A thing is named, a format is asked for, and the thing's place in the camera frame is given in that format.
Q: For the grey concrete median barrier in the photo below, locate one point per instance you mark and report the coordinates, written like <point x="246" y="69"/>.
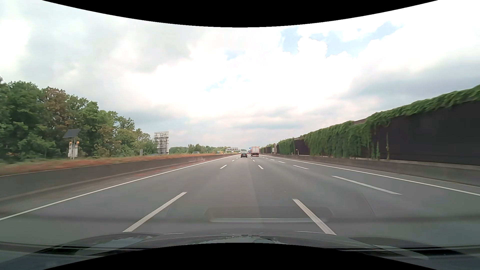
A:
<point x="75" y="176"/>

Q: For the white lorry with red rear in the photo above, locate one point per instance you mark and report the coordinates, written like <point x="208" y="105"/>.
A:
<point x="255" y="150"/>

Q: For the grey lattice gantry tower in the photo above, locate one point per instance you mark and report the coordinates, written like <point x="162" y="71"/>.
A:
<point x="161" y="142"/>

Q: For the white building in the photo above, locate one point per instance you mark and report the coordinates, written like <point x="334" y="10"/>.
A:
<point x="233" y="150"/>

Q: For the solar panel sign post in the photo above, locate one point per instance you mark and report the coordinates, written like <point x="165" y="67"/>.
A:
<point x="72" y="144"/>

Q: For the row of green trees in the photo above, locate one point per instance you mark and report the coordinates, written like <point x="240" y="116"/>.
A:
<point x="37" y="120"/>

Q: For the distant green trees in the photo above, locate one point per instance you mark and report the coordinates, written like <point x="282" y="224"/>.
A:
<point x="197" y="149"/>

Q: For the car's own bonnet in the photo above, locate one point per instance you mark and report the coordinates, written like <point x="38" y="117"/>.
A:
<point x="240" y="240"/>

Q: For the ivy-covered dark noise barrier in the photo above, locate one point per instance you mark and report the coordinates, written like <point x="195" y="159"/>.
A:
<point x="412" y="135"/>

